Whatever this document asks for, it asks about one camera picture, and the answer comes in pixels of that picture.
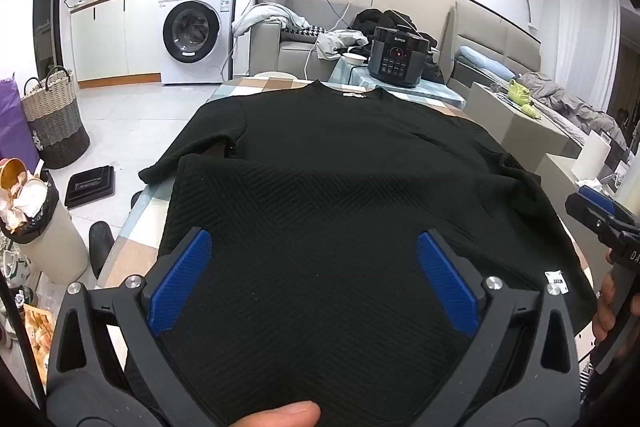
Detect white power cable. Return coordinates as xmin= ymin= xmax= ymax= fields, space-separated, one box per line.
xmin=301 ymin=0 xmax=357 ymax=80

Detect light grey blanket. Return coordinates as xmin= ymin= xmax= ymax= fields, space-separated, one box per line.
xmin=231 ymin=2 xmax=311 ymax=38

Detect person's right hand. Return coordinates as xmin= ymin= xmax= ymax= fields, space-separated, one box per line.
xmin=591 ymin=252 xmax=618 ymax=342

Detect large grey cabinet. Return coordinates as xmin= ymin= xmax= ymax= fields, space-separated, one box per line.
xmin=534 ymin=152 xmax=621 ymax=210

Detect grey duvet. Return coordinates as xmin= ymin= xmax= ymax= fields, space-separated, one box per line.
xmin=515 ymin=71 xmax=626 ymax=148

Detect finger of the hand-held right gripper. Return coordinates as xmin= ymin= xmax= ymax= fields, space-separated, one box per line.
xmin=565 ymin=193 xmax=608 ymax=240
xmin=577 ymin=185 xmax=618 ymax=220

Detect white washing machine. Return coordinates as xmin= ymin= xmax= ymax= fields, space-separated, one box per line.
xmin=159 ymin=0 xmax=237 ymax=85

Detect grey bed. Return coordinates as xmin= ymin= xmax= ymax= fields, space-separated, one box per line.
xmin=447 ymin=0 xmax=631 ymax=158

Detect woven laundry basket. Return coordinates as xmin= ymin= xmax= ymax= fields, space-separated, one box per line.
xmin=20 ymin=66 xmax=92 ymax=170

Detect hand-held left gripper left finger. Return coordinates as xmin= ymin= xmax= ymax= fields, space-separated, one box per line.
xmin=47 ymin=228 xmax=223 ymax=427

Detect black knit sweater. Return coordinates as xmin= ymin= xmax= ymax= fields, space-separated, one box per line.
xmin=139 ymin=79 xmax=598 ymax=427

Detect white paper towel roll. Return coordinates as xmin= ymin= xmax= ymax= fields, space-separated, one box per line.
xmin=575 ymin=129 xmax=613 ymax=185

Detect orange snack bag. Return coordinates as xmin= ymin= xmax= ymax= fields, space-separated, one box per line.
xmin=22 ymin=302 xmax=57 ymax=374

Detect person's left hand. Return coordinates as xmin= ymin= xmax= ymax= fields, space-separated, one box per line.
xmin=235 ymin=400 xmax=322 ymax=427

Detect small grey cabinet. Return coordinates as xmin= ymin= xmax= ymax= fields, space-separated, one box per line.
xmin=467 ymin=81 xmax=583 ymax=168

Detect teal checkered table cover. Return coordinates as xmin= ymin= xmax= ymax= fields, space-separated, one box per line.
xmin=327 ymin=56 xmax=468 ymax=108

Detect grey sofa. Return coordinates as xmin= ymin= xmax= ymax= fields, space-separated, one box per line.
xmin=249 ymin=19 xmax=371 ymax=82

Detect white curtain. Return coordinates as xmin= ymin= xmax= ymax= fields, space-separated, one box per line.
xmin=555 ymin=0 xmax=621 ymax=108

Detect black electric pressure cooker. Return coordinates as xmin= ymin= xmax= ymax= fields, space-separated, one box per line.
xmin=366 ymin=26 xmax=432 ymax=88

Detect beige trash bin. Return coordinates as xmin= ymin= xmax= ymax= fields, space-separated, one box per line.
xmin=0 ymin=157 xmax=90 ymax=285

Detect purple bag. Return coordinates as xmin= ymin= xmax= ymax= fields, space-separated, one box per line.
xmin=0 ymin=74 xmax=41 ymax=172

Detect black plastic tray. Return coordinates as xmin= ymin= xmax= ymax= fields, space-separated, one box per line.
xmin=64 ymin=164 xmax=117 ymax=209

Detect light grey garment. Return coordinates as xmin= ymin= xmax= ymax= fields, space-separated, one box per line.
xmin=316 ymin=28 xmax=369 ymax=60

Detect light blue pillow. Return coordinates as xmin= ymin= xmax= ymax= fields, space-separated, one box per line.
xmin=459 ymin=46 xmax=516 ymax=80

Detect white kitchen base cabinet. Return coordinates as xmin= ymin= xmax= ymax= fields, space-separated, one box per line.
xmin=70 ymin=0 xmax=163 ymax=88

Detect houndstooth cushion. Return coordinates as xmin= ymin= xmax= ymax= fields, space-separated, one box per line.
xmin=284 ymin=25 xmax=328 ymax=44

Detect brown checkered tablecloth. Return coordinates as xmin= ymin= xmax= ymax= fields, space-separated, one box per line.
xmin=95 ymin=74 xmax=596 ymax=363

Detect white sneakers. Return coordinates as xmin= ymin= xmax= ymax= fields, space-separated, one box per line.
xmin=0 ymin=249 xmax=31 ymax=303

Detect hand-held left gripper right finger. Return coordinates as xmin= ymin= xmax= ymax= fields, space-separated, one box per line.
xmin=410 ymin=228 xmax=583 ymax=427

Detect green toy figure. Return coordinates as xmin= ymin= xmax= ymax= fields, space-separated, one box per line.
xmin=507 ymin=73 xmax=542 ymax=120

